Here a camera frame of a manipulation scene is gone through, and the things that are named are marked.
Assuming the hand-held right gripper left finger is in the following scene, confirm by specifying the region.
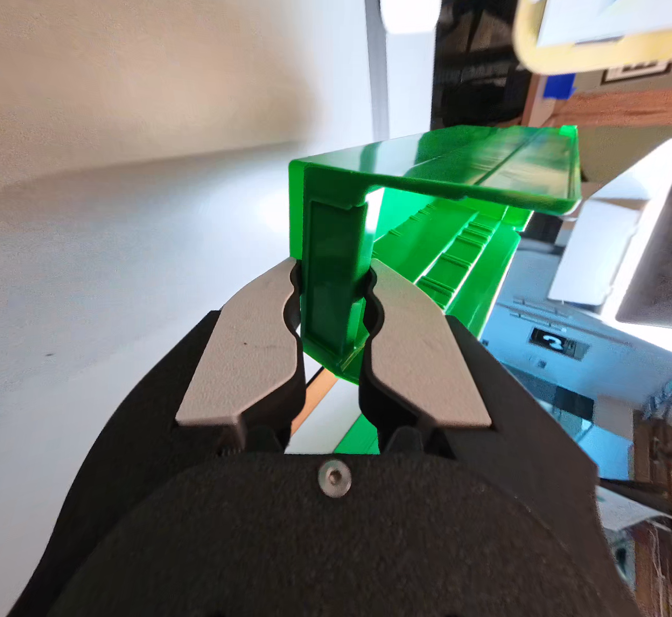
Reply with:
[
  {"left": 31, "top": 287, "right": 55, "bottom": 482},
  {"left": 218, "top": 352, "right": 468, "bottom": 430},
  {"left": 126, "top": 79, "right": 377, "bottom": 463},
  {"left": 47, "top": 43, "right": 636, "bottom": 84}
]
[{"left": 175, "top": 257, "right": 307, "bottom": 450}]

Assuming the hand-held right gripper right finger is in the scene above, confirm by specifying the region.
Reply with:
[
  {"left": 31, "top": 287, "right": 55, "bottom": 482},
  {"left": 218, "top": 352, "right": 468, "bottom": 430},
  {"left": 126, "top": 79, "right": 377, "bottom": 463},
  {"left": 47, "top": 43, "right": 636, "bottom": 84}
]
[{"left": 358, "top": 259, "right": 494, "bottom": 449}]

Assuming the green plastic bin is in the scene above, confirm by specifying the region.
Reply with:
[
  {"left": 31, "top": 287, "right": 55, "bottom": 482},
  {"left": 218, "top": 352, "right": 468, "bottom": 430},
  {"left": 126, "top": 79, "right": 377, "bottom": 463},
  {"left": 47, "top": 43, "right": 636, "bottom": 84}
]
[{"left": 288, "top": 125, "right": 583, "bottom": 386}]

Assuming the grey desk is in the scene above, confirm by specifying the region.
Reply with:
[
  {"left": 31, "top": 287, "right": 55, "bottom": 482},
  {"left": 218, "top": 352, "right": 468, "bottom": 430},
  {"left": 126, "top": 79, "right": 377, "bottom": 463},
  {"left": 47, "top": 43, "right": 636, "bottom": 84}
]
[{"left": 0, "top": 0, "right": 438, "bottom": 602}]

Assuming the blue box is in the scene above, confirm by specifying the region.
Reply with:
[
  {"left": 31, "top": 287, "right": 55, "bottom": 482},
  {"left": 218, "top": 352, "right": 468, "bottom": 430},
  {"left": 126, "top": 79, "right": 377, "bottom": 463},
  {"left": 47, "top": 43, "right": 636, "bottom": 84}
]
[{"left": 543, "top": 73, "right": 577, "bottom": 99}]

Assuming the instruction sheet on board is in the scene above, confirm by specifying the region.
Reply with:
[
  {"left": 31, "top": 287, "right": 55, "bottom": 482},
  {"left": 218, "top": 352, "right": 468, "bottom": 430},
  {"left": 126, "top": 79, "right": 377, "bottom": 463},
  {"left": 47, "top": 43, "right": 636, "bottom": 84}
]
[{"left": 513, "top": 0, "right": 672, "bottom": 74}]

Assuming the black and white marker sign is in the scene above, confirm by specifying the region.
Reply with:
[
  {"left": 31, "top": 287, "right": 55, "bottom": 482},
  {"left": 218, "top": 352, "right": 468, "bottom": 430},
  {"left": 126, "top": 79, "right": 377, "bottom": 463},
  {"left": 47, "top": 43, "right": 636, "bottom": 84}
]
[{"left": 601, "top": 57, "right": 672, "bottom": 84}]

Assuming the dark grey cable flap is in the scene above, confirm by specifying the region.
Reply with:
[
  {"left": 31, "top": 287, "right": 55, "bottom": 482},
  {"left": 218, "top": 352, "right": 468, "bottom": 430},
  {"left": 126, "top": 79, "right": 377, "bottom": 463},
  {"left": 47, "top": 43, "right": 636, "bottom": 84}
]
[{"left": 361, "top": 0, "right": 390, "bottom": 142}]

